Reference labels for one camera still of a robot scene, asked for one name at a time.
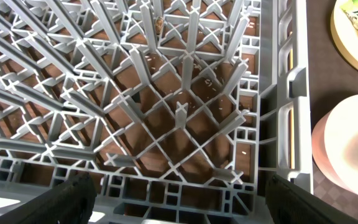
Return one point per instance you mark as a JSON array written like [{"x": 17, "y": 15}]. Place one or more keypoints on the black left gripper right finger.
[{"x": 289, "y": 203}]

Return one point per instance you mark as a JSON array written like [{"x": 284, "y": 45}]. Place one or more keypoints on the yellow plate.
[{"x": 345, "y": 35}]

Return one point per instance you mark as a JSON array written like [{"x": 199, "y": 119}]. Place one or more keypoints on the pink cup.
[{"x": 335, "y": 144}]

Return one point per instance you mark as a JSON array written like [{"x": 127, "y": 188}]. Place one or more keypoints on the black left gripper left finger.
[{"x": 69, "y": 202}]

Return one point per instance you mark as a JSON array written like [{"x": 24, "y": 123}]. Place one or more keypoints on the grey dishwasher rack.
[{"x": 179, "y": 111}]

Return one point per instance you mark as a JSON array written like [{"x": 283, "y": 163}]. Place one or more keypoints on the dark brown serving tray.
[{"x": 332, "y": 79}]

